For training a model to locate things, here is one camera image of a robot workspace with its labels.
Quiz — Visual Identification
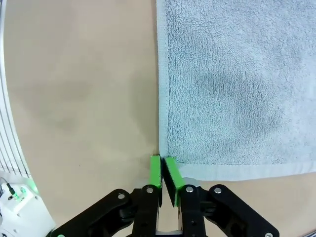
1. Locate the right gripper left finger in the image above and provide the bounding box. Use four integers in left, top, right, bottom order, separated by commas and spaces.
50, 154, 162, 237

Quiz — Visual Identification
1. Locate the grey-blue terry towel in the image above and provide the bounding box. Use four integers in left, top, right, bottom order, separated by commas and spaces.
156, 0, 316, 182

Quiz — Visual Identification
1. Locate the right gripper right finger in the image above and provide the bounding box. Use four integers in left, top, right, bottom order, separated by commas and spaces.
161, 157, 281, 237

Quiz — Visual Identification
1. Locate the black plug cable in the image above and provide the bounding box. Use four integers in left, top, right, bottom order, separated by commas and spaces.
0, 176, 15, 196

